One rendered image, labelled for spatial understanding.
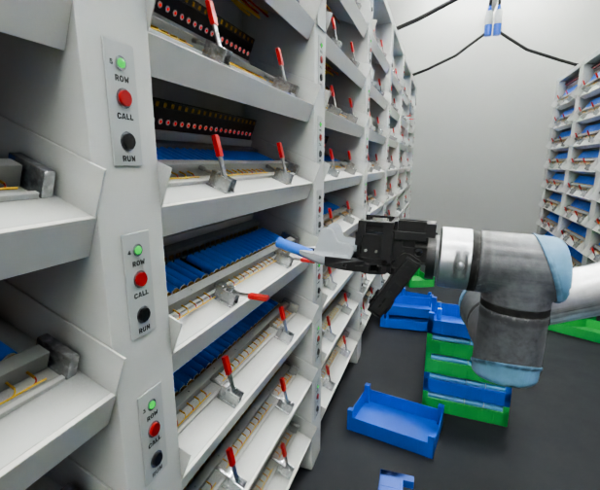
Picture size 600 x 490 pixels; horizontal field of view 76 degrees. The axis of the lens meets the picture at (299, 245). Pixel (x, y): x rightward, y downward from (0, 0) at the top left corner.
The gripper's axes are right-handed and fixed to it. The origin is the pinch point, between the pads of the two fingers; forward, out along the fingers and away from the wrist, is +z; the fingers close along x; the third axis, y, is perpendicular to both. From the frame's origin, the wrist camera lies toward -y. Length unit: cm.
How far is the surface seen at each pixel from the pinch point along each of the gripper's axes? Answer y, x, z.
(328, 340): -48, -65, 12
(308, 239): -6.0, -38.6, 12.5
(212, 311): -9.1, 8.7, 13.6
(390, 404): -78, -79, -11
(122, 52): 26.0, 26.0, 12.5
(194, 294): -6.0, 10.1, 16.0
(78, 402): -9.2, 34.5, 13.3
